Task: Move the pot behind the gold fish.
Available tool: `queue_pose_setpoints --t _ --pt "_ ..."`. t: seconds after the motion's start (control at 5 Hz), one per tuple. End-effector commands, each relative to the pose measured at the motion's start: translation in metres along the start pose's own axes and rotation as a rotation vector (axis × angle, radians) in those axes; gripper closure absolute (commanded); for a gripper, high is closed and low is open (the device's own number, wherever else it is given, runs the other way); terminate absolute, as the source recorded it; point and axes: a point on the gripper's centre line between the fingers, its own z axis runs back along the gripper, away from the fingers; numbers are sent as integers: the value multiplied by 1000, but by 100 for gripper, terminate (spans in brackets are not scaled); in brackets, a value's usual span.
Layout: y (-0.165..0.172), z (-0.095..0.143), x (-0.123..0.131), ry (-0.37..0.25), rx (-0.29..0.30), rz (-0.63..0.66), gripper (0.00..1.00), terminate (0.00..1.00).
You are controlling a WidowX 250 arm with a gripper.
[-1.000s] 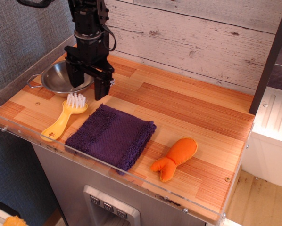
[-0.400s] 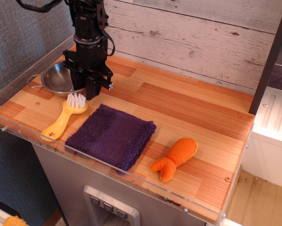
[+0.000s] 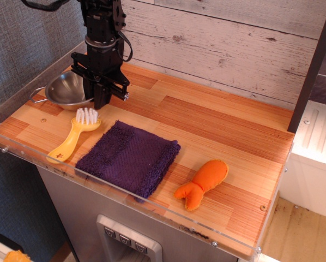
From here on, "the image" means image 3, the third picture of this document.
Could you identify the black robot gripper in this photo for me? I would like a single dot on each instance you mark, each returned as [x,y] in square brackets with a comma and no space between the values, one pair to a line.
[101,73]

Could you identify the stainless steel pot with handles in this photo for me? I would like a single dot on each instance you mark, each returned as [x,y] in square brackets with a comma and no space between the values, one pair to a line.
[66,91]

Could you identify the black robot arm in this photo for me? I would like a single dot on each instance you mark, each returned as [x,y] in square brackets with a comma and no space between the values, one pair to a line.
[104,21]

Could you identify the orange plush gold fish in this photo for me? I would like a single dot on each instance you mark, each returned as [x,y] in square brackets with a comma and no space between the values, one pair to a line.
[210,175]

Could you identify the yellow brush with white bristles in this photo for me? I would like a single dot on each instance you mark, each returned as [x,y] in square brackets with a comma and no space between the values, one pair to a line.
[86,120]

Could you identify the purple folded towel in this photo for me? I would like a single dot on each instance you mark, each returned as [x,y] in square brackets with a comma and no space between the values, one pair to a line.
[130,158]

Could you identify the silver toy fridge cabinet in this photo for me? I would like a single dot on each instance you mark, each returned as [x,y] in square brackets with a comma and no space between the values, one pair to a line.
[78,207]

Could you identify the grey water dispenser panel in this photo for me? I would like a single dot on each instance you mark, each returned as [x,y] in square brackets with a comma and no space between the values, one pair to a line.
[120,242]

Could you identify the orange plush toy at corner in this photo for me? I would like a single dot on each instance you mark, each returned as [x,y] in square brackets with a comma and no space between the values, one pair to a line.
[16,256]

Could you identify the white toy sink counter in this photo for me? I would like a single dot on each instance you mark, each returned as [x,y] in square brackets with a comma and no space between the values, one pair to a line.
[304,180]

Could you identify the dark right vertical post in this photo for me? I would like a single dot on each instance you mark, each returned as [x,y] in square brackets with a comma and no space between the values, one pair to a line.
[310,79]

